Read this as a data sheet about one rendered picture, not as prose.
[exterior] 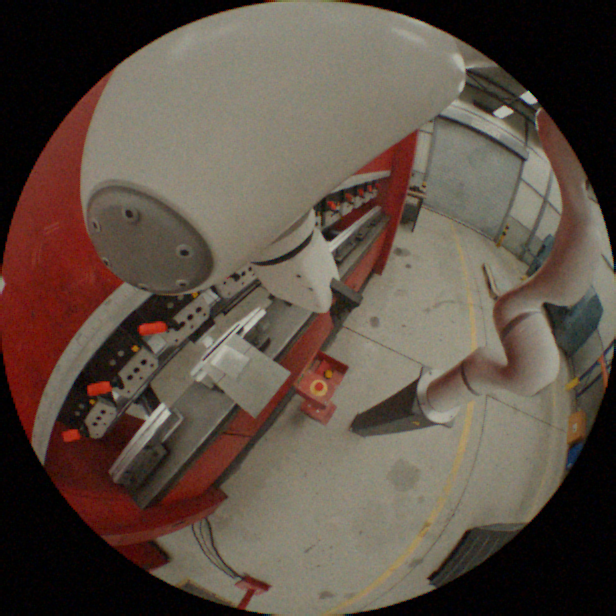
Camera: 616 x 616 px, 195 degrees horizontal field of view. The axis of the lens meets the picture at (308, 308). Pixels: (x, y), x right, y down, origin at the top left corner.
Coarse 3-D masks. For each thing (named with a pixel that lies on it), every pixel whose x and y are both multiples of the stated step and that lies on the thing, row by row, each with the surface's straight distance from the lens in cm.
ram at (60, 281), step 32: (96, 96) 46; (64, 128) 45; (64, 160) 42; (384, 160) 184; (32, 192) 44; (64, 192) 41; (32, 224) 43; (64, 224) 40; (32, 256) 43; (64, 256) 41; (96, 256) 40; (32, 288) 44; (64, 288) 42; (96, 288) 42; (0, 320) 52; (32, 320) 47; (64, 320) 45; (32, 352) 51; (32, 384) 56; (64, 384) 54; (32, 416) 65
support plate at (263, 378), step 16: (240, 352) 65; (256, 352) 63; (208, 368) 67; (256, 368) 61; (272, 368) 59; (224, 384) 62; (240, 384) 60; (256, 384) 59; (272, 384) 58; (240, 400) 59; (256, 400) 58; (256, 416) 57
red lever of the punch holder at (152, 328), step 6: (144, 324) 44; (150, 324) 44; (156, 324) 44; (162, 324) 45; (168, 324) 46; (174, 324) 45; (144, 330) 43; (150, 330) 43; (156, 330) 44; (162, 330) 44
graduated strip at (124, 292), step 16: (352, 176) 113; (368, 176) 143; (128, 288) 43; (112, 304) 43; (96, 320) 45; (80, 336) 46; (64, 352) 49; (64, 368) 51; (48, 384) 55; (48, 400) 59
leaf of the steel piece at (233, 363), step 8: (232, 352) 66; (224, 360) 65; (232, 360) 64; (240, 360) 63; (248, 360) 60; (224, 368) 64; (232, 368) 63; (240, 368) 62; (232, 376) 62; (240, 376) 60
